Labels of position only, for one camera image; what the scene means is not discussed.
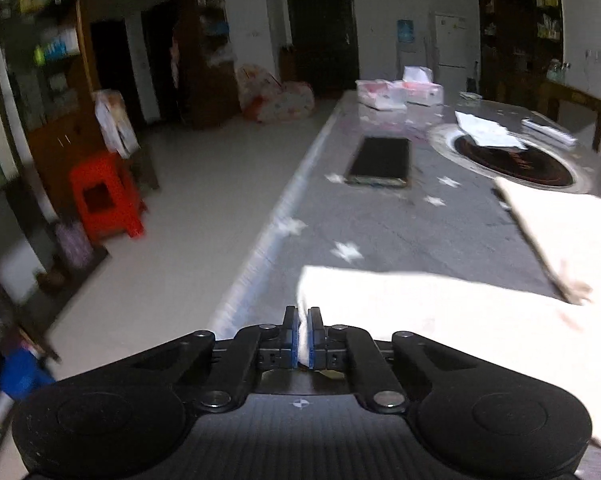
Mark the narrow wooden shelf unit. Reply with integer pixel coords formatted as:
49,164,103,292
172,0,242,129

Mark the white remote control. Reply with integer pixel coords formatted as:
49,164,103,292
521,117,578,149

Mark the cream white garment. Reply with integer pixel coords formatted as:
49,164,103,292
295,175,601,452

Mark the dark wooden door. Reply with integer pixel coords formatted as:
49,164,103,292
285,0,360,95

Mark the crumpled white paper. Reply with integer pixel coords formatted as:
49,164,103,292
454,110,528,150

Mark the dark wooden side table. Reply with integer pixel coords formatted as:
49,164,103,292
535,79,601,154

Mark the dark wooden display cabinet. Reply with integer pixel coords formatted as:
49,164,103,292
477,0,567,107

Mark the red plastic stool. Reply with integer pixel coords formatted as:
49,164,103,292
69,152,148,244

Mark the pink white tissue pack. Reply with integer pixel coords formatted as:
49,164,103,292
403,80,446,107
356,79,409,111

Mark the floral children's sofa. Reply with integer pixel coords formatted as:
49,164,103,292
236,63,316,124

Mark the round black induction cooker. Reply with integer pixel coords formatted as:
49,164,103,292
427,122,594,194

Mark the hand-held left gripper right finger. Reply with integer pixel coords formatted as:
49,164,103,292
307,307,482,414

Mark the water dispenser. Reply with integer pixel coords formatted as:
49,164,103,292
395,18,417,82

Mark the blue plastic container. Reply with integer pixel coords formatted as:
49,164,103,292
0,346,57,402

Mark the white refrigerator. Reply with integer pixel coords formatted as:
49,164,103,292
433,11,469,86

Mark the brown wooden shelf cabinet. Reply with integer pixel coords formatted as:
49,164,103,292
0,0,107,223

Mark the grey star-patterned tablecloth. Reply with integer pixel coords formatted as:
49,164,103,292
208,90,601,343

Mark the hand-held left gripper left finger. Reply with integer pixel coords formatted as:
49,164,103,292
128,305,301,414

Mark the white hanging bag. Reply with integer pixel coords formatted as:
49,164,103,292
94,89,142,159

